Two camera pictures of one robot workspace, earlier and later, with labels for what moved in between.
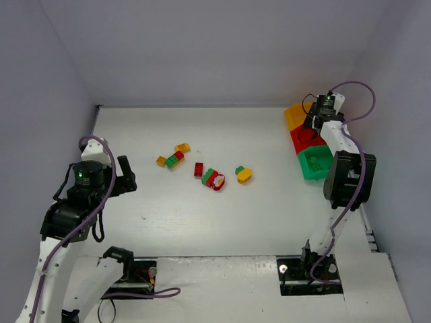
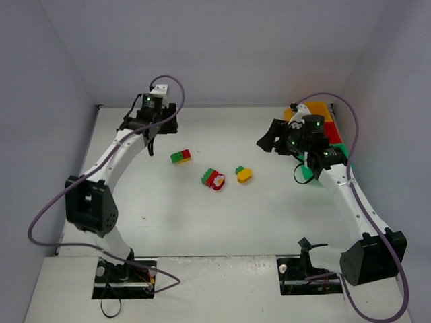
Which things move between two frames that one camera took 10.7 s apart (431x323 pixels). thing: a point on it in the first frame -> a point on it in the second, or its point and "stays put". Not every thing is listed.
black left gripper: (122, 182) -> (170, 118)
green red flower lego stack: (212, 178) stays put
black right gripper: (314, 122) -> (278, 135)
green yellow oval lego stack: (244, 174) stays put
